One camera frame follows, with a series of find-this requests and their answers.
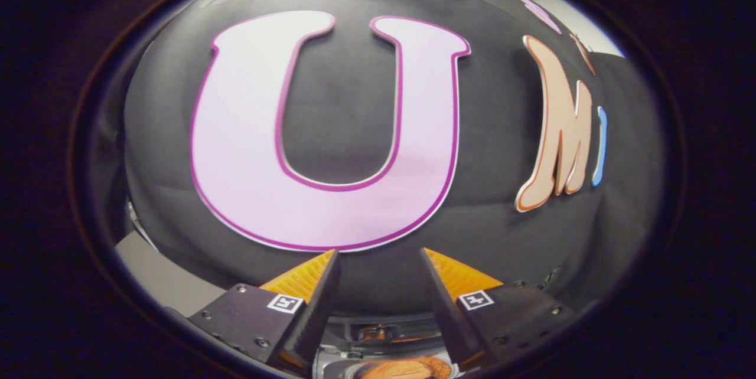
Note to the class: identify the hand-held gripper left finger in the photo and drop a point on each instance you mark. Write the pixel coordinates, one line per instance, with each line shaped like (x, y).
(316, 308)

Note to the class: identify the orange polo shirt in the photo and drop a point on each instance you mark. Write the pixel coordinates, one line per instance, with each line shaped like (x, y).
(401, 370)

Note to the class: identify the grey washing machine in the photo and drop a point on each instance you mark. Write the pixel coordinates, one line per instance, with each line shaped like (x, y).
(331, 364)

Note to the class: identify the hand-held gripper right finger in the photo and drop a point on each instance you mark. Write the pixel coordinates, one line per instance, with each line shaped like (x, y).
(446, 308)

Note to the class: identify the white cabinet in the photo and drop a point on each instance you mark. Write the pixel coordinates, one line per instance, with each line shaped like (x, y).
(159, 278)

